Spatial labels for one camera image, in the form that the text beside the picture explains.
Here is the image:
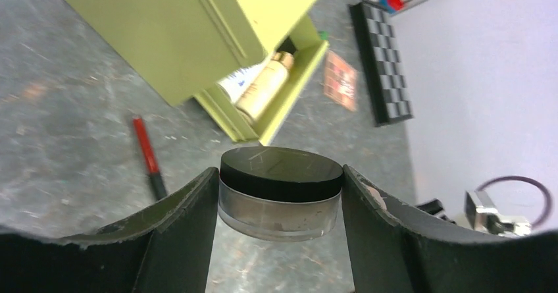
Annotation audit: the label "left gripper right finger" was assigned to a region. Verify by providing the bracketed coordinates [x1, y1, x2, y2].
[342, 166, 557, 292]

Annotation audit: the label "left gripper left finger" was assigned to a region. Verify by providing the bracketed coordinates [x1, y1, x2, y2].
[1, 167, 219, 292]

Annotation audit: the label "round powder jar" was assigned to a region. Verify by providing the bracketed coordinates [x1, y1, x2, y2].
[218, 146, 343, 242]

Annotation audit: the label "white plastic bottle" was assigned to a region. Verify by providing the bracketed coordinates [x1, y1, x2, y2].
[218, 63, 265, 103]

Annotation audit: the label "green metal drawer box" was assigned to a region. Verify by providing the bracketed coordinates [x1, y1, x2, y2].
[65, 0, 328, 146]

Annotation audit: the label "red black lip pencil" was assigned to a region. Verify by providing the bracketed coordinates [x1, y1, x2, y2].
[132, 116, 168, 201]

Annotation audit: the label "pink eyeshadow palette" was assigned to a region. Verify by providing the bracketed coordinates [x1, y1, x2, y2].
[324, 50, 358, 111]

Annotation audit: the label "black white checkerboard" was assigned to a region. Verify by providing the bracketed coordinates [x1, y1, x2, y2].
[349, 0, 413, 127]

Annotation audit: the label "red blue blocks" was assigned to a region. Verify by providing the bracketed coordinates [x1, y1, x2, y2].
[378, 0, 405, 14]

